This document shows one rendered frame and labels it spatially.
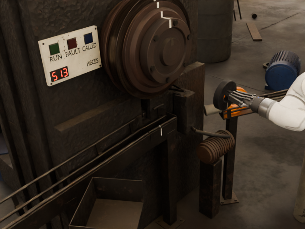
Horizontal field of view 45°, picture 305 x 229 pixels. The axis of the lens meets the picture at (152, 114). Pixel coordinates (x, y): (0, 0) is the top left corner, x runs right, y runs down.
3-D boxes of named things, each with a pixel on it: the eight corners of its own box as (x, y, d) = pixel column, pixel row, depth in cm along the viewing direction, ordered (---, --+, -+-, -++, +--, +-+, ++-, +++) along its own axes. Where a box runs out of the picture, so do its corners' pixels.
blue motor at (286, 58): (261, 94, 362) (265, 61, 345) (271, 72, 406) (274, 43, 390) (294, 99, 350) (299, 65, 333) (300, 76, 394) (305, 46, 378)
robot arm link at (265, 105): (276, 115, 169) (265, 111, 173) (280, 98, 164) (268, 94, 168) (266, 123, 164) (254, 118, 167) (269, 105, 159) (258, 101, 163)
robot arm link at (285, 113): (269, 126, 167) (283, 104, 170) (301, 139, 157) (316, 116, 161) (265, 113, 159) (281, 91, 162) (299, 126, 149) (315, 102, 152)
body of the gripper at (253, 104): (256, 116, 167) (238, 109, 173) (265, 110, 172) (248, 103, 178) (258, 102, 163) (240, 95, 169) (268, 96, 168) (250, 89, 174)
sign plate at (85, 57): (46, 85, 144) (37, 41, 135) (99, 66, 160) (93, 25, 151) (50, 87, 143) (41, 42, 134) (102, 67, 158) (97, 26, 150)
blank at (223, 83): (213, 86, 173) (218, 88, 171) (232, 74, 182) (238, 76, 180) (212, 113, 182) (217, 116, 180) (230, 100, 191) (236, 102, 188)
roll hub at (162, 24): (141, 89, 156) (137, 25, 142) (184, 70, 173) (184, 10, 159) (150, 93, 153) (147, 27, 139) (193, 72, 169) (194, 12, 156)
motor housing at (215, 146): (193, 213, 225) (194, 140, 199) (214, 195, 238) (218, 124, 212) (210, 223, 217) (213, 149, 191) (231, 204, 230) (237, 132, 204)
